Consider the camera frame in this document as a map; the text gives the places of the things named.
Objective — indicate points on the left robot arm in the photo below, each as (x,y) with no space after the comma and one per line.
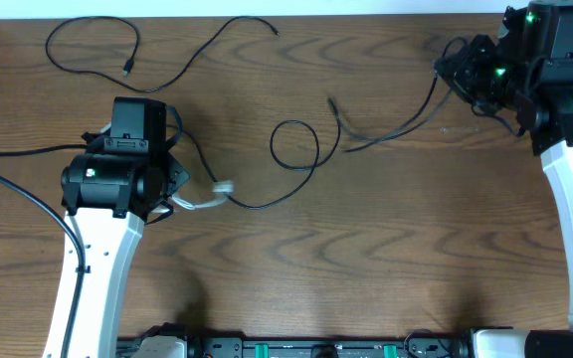
(125,173)

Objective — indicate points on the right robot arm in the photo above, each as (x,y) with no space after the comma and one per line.
(528,69)

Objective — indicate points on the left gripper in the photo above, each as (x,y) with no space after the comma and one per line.
(181,175)

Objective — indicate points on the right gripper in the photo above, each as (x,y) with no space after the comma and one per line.
(459,70)

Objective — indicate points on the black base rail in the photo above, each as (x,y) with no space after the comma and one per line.
(417,345)

